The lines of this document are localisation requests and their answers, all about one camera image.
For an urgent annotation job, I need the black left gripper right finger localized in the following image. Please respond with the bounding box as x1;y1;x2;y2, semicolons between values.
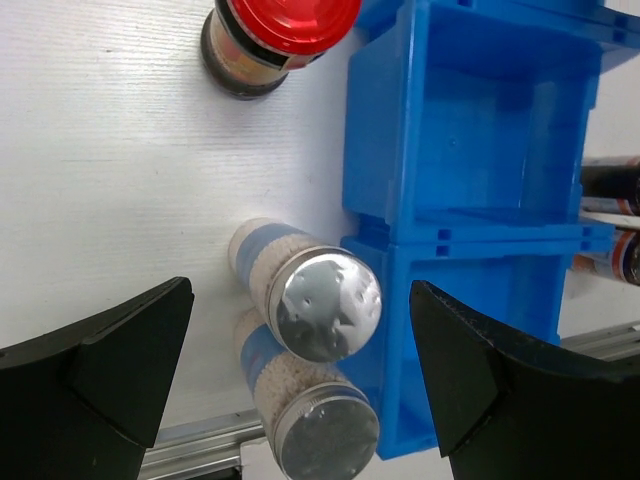
410;281;639;479

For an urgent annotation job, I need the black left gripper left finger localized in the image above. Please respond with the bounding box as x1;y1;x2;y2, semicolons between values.
1;277;194;479

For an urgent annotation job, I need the white lid jar front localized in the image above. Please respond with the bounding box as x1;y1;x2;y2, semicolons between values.
572;228;639;286

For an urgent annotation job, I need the white lid jar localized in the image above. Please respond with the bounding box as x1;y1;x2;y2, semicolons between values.
580;155;639;216
572;228;639;286

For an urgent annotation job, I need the red lid jar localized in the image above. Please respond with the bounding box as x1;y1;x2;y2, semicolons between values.
200;0;362;100

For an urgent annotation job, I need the silver lid bottle front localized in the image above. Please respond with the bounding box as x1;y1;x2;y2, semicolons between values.
234;308;380;479

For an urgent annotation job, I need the silver lid bottle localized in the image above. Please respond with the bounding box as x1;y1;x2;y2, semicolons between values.
234;308;380;479
228;218;382;363

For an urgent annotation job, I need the silver lid bottle rear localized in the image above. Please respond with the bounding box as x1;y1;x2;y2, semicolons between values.
228;218;382;363

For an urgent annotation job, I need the blue bin middle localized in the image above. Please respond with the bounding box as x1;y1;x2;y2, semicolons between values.
343;1;639;244

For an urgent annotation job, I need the aluminium frame rail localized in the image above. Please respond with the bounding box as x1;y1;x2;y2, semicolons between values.
139;321;639;479

